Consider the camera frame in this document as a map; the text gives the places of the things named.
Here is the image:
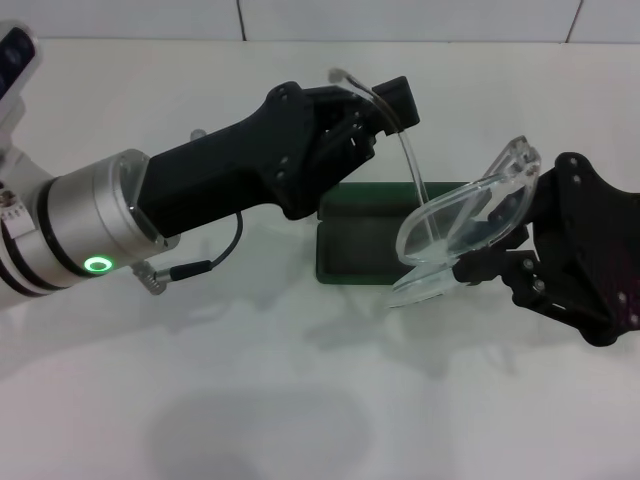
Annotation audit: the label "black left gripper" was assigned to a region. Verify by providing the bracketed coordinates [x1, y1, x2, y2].
[130, 81, 381, 240]

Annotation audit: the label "green glasses case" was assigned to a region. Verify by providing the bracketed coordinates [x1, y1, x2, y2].
[315, 180, 484, 288]

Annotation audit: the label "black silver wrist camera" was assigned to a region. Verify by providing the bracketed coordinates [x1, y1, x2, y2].
[0, 19, 44, 109]

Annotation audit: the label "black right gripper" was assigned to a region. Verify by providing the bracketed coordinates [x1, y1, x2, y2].
[451, 151, 640, 348]

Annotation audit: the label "clear white plastic glasses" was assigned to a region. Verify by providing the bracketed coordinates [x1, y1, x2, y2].
[326, 67, 544, 310]

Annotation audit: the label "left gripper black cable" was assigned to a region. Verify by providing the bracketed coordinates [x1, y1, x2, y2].
[133, 128, 245, 297]

